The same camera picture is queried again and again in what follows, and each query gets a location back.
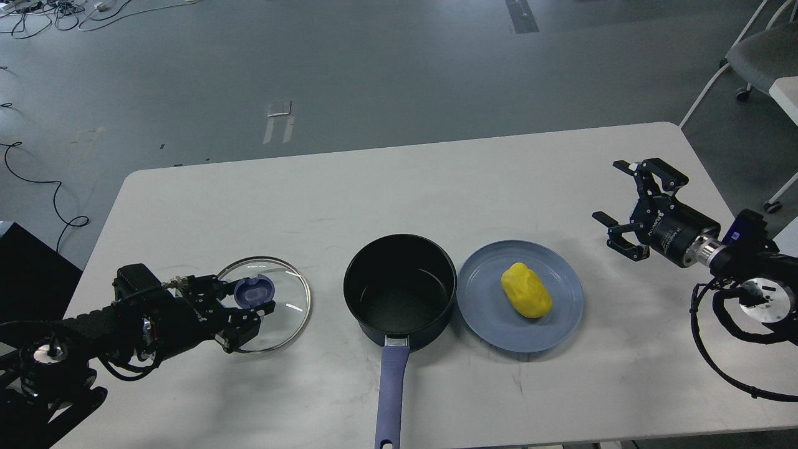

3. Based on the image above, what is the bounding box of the blue plate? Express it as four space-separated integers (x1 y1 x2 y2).
457 241 585 354

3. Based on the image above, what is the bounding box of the white table at right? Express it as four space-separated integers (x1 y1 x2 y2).
767 76 798 125

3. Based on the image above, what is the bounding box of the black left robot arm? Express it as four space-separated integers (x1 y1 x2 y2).
2 264 276 448

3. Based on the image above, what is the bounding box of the dark blue saucepan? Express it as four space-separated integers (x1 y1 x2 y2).
343 234 457 448

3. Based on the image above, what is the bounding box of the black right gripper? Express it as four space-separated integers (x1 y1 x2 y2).
591 157 721 268

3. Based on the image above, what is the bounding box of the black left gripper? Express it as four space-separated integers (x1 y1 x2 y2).
142 275 276 361

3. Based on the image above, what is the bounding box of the yellow potato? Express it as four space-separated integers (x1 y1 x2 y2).
501 262 553 319

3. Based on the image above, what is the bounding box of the cable bundle on floor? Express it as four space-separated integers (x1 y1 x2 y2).
0 0 200 41

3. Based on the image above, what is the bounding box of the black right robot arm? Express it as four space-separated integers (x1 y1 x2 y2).
592 157 796 403

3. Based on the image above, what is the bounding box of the glass pot lid blue knob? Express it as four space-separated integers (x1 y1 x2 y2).
215 256 312 354

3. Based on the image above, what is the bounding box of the grey office chair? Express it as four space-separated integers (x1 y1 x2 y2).
678 0 798 129

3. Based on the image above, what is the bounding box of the black floor cable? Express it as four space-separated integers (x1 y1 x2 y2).
0 142 90 253

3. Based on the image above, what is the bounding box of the black box at left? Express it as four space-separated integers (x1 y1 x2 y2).
1 221 82 324

